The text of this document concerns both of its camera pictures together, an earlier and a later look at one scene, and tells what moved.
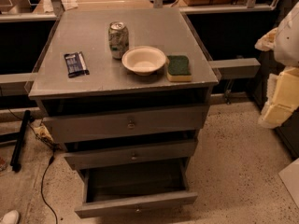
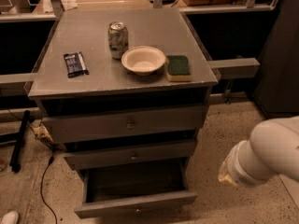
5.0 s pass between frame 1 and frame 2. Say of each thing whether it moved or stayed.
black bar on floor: stayed
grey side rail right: stayed
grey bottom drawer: stayed
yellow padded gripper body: moved
